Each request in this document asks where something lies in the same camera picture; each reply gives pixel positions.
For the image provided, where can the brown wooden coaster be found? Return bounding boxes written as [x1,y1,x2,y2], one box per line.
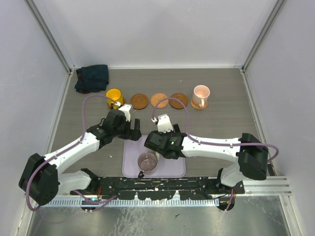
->
[130,93,149,110]
[107,97,126,110]
[169,93,189,110]

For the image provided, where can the yellow mug black outside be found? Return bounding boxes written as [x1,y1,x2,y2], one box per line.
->
[106,88,123,106]

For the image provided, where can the woven rattan coaster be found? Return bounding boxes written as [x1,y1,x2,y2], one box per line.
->
[190,100,208,110]
[150,93,168,109]

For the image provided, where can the pink mug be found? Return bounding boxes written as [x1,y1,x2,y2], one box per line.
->
[192,85,210,107]

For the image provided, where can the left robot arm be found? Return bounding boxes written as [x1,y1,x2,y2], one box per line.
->
[18,104,141,206]

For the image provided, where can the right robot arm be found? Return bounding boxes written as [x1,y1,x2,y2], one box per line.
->
[144,128,269,194]

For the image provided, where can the lilac plastic tray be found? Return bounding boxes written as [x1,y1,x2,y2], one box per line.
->
[122,136,186,178]

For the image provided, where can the lilac mug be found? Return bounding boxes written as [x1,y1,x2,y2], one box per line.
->
[137,152,158,178]

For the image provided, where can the dark folded cloth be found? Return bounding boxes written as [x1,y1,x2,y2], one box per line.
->
[74,64,109,94]

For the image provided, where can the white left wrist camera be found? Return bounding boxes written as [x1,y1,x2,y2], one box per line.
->
[118,104,132,122]

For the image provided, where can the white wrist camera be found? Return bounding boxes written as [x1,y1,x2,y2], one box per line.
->
[151,114,174,133]
[118,104,132,122]

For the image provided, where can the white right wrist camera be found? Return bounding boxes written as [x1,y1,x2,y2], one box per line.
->
[151,114,174,133]

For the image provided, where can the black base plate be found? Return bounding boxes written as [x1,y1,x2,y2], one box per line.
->
[79,177,231,201]

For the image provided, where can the aluminium frame rail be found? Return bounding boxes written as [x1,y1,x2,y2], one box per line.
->
[24,176,292,197]

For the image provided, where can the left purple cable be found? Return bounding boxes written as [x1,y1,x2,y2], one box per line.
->
[24,94,123,214]

